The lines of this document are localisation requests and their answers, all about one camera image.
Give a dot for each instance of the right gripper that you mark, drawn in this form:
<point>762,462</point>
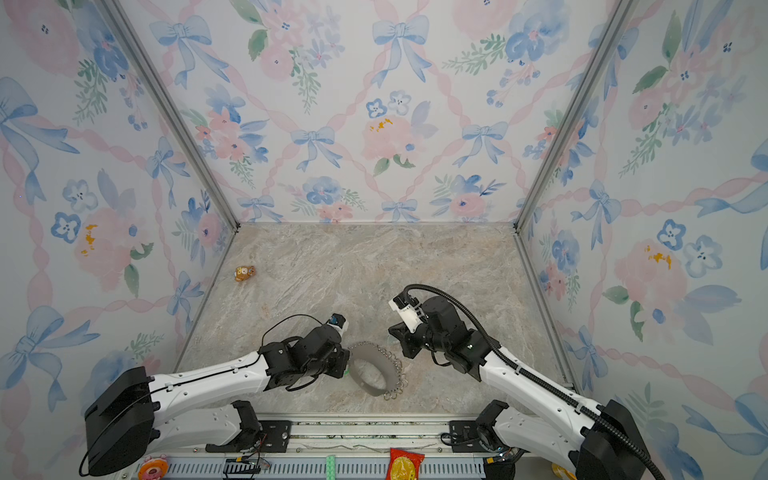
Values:
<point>401,332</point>

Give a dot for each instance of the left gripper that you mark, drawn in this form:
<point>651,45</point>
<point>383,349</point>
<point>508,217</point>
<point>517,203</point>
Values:
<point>343,357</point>

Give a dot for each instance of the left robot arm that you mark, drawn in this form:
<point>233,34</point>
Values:
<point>139,414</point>

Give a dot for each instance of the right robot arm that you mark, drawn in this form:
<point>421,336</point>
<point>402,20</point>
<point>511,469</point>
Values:
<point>589,439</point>

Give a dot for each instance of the green toy brick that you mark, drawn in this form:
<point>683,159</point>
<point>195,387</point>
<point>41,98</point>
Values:
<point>330,467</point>

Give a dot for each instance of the red yellow snack packet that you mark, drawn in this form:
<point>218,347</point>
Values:
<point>404,465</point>

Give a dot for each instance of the small brown bear toy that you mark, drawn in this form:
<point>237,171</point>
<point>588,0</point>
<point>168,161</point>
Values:
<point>244,273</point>

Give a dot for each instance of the yellow lidded container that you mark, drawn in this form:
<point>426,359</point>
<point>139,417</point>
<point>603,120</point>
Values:
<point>561,473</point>

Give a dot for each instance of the pink orange round toy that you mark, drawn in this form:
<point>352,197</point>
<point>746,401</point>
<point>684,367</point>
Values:
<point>153,468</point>

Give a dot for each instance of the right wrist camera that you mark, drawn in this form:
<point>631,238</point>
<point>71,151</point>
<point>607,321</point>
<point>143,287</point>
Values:
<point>407,307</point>

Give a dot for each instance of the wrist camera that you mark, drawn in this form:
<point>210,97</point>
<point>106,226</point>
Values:
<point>338,322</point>
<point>407,307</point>

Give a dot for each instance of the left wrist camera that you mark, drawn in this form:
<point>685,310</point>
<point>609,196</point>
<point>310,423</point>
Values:
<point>338,322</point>

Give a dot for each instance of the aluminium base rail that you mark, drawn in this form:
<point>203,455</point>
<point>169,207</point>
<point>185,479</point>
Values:
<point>296,448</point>

